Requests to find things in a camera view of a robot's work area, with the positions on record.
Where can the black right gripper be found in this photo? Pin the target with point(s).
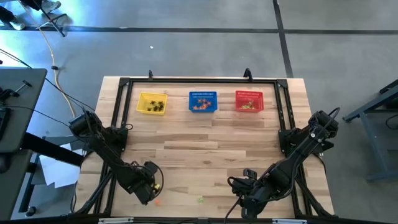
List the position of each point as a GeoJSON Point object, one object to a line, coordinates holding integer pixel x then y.
{"type": "Point", "coordinates": [248, 193]}

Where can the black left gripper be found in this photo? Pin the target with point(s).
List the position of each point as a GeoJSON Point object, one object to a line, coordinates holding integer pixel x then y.
{"type": "Point", "coordinates": [144, 186]}

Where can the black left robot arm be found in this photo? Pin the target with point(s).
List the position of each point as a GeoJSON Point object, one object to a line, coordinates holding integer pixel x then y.
{"type": "Point", "coordinates": [105, 149]}

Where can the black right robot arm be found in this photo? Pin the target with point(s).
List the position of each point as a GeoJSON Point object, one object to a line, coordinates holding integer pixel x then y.
{"type": "Point", "coordinates": [298, 155]}

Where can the yellow plastic basket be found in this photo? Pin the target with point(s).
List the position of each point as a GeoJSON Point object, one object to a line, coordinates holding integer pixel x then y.
{"type": "Point", "coordinates": [144, 109]}

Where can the white paper sheets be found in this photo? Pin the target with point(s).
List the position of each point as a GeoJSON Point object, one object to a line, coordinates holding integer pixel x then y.
{"type": "Point", "coordinates": [59, 174]}

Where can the red plastic basket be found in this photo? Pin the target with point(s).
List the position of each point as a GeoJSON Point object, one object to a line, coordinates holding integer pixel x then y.
{"type": "Point", "coordinates": [248, 96]}

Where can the black desk support beam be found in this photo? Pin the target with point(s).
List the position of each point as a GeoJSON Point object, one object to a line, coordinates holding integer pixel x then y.
{"type": "Point", "coordinates": [53, 149]}

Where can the blue plastic basket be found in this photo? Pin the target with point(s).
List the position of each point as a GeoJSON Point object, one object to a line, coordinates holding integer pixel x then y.
{"type": "Point", "coordinates": [194, 96]}

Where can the black table clamp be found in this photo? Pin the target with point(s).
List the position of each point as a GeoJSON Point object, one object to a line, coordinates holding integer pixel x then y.
{"type": "Point", "coordinates": [150, 74]}
{"type": "Point", "coordinates": [247, 74]}

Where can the black caster wheel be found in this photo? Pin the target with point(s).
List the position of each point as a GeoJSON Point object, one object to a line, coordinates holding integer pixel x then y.
{"type": "Point", "coordinates": [30, 211]}

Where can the dark grey desk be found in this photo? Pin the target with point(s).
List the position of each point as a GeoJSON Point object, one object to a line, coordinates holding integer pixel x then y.
{"type": "Point", "coordinates": [12, 186]}

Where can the black desk lever clamp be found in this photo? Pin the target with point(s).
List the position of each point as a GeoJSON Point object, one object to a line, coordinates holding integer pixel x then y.
{"type": "Point", "coordinates": [26, 84]}

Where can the black stand legs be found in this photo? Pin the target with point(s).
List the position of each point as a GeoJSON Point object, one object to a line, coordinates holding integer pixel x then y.
{"type": "Point", "coordinates": [60, 31]}

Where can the person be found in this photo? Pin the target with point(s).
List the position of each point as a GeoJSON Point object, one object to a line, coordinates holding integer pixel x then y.
{"type": "Point", "coordinates": [51, 4]}
{"type": "Point", "coordinates": [9, 17]}

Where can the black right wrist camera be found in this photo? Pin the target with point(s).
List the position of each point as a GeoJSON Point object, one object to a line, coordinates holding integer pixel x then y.
{"type": "Point", "coordinates": [249, 173]}

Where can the white metal bracket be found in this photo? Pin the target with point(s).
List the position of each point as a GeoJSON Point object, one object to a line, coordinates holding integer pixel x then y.
{"type": "Point", "coordinates": [289, 221]}
{"type": "Point", "coordinates": [115, 220]}

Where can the black aluminium table frame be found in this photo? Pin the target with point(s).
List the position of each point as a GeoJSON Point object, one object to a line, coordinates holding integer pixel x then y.
{"type": "Point", "coordinates": [202, 80]}

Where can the blue-grey table frame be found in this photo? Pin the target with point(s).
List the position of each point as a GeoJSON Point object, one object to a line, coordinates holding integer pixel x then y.
{"type": "Point", "coordinates": [368, 127]}

